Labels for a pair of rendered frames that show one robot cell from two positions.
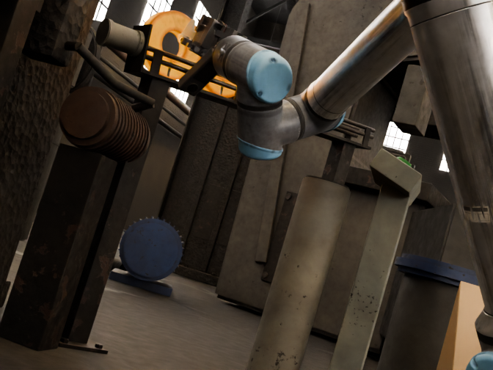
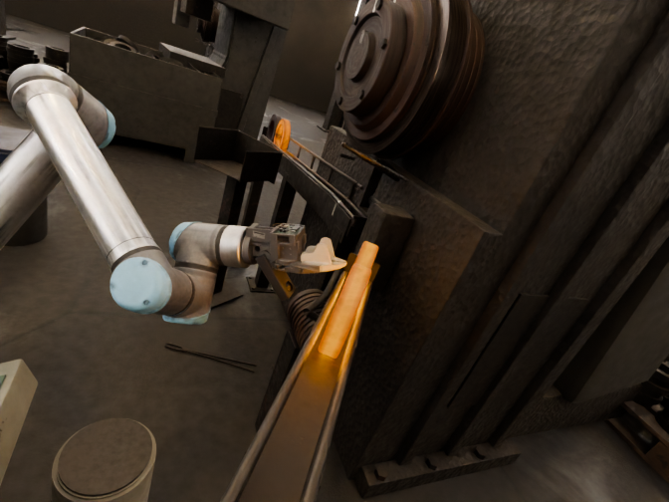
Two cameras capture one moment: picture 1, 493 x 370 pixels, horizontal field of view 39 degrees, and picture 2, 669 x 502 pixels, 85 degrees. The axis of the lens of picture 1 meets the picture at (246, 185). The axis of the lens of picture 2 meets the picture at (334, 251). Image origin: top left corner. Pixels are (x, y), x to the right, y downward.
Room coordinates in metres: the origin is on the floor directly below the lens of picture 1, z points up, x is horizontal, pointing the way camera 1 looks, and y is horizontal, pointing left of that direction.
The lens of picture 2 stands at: (2.03, -0.26, 1.05)
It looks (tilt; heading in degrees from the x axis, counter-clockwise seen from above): 24 degrees down; 135
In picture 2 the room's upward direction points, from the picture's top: 20 degrees clockwise
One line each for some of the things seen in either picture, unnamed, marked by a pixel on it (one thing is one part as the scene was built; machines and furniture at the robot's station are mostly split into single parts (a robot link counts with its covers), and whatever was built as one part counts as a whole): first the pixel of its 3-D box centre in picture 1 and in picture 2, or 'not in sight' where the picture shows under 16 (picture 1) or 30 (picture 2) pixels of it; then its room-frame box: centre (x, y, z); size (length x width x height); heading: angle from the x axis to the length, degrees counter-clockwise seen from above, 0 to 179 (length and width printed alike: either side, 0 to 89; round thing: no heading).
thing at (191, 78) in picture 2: not in sight; (147, 96); (-1.62, 0.59, 0.39); 1.03 x 0.83 x 0.79; 79
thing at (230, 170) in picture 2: not in sight; (224, 220); (0.66, 0.40, 0.36); 0.26 x 0.20 x 0.72; 20
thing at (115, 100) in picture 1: (77, 218); (298, 384); (1.49, 0.32, 0.27); 0.22 x 0.13 x 0.53; 165
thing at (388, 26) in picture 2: not in sight; (365, 59); (1.18, 0.44, 1.11); 0.28 x 0.06 x 0.28; 165
